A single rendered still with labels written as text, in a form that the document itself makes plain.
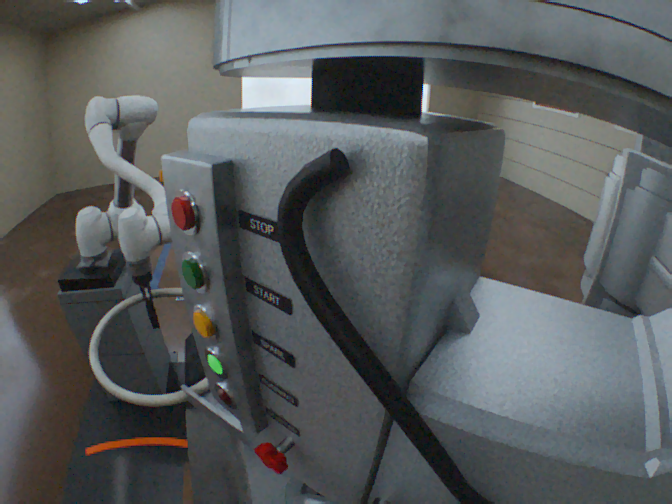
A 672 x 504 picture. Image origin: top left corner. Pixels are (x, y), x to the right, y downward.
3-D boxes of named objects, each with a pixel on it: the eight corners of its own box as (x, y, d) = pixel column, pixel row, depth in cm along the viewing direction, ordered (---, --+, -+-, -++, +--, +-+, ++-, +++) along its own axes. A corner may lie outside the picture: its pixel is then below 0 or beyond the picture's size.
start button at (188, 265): (210, 290, 25) (205, 261, 24) (199, 295, 25) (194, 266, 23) (193, 278, 27) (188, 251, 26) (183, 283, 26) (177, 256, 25)
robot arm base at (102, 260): (74, 274, 123) (71, 263, 121) (86, 254, 142) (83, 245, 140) (105, 271, 130) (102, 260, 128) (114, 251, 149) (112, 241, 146)
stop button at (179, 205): (200, 231, 23) (196, 196, 22) (188, 235, 22) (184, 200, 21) (183, 222, 24) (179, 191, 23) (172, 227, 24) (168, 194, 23)
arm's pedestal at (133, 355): (102, 408, 148) (45, 299, 112) (115, 354, 191) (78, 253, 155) (173, 407, 161) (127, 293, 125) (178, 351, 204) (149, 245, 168)
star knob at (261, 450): (307, 454, 31) (306, 437, 29) (280, 479, 28) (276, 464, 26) (281, 436, 33) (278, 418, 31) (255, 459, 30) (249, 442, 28)
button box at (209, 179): (274, 422, 34) (244, 156, 21) (257, 436, 32) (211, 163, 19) (228, 386, 38) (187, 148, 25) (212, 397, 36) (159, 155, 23)
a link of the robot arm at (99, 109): (89, 121, 87) (121, 116, 97) (84, 91, 89) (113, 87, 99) (86, 145, 96) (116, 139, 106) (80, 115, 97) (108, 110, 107)
